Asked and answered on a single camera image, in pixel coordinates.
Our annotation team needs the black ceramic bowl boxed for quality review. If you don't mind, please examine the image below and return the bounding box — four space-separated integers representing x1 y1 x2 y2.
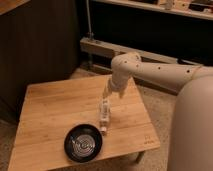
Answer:
64 124 103 163

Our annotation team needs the white plastic bottle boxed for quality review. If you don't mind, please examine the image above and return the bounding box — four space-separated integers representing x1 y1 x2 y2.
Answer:
99 98 110 135

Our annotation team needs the vertical metal pole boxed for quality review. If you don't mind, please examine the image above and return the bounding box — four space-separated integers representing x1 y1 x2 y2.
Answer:
86 0 94 40

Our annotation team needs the metal beam rail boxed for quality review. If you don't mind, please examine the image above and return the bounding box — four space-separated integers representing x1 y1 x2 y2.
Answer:
80 37 196 65

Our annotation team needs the light wooden table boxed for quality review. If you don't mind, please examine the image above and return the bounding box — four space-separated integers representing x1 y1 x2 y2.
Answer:
8 75 160 171

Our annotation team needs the wooden shelf with items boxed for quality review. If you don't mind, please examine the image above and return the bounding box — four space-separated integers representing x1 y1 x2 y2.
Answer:
94 0 213 21

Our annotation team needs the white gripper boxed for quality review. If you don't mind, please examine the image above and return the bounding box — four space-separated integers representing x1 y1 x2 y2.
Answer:
102 76 128 99

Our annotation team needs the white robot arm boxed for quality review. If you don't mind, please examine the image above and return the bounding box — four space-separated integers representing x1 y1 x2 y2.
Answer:
104 52 213 171

